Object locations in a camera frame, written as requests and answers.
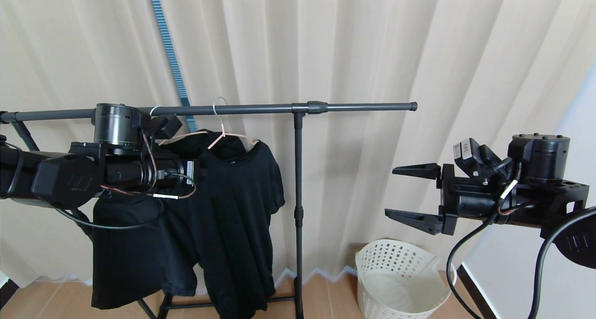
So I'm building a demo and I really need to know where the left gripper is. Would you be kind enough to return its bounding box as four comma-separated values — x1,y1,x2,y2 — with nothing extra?
143,157,209,193

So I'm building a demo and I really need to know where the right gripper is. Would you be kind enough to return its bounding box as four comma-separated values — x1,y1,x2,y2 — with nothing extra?
385,163,511,236

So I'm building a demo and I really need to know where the pink clothes hanger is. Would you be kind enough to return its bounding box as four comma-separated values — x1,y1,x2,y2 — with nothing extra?
207,97,259,151
149,106,209,146

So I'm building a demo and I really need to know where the black smooth garment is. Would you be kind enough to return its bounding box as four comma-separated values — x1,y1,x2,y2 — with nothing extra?
161,140,286,319

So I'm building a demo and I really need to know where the black knit garment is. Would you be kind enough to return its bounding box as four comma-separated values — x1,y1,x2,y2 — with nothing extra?
91,129,219,310

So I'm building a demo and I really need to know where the white laundry basket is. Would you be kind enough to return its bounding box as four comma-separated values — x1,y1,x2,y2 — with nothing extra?
355,238,458,319

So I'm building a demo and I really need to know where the black clothes rack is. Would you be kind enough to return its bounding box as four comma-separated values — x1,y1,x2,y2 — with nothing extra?
0,102,418,319

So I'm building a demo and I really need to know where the beige curtain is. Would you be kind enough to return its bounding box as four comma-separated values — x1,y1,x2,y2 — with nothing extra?
154,0,596,285
0,0,196,288

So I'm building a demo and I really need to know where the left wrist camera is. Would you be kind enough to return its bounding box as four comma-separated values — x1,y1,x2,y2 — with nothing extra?
149,114,183,140

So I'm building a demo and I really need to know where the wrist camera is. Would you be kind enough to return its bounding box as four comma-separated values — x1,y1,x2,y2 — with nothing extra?
453,137,513,185
149,114,183,140

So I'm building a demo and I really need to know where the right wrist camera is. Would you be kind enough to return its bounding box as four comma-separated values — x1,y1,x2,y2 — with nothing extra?
453,137,513,185

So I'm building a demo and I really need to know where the black cable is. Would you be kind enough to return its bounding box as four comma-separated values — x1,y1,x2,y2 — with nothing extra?
446,205,596,319
54,196,166,230

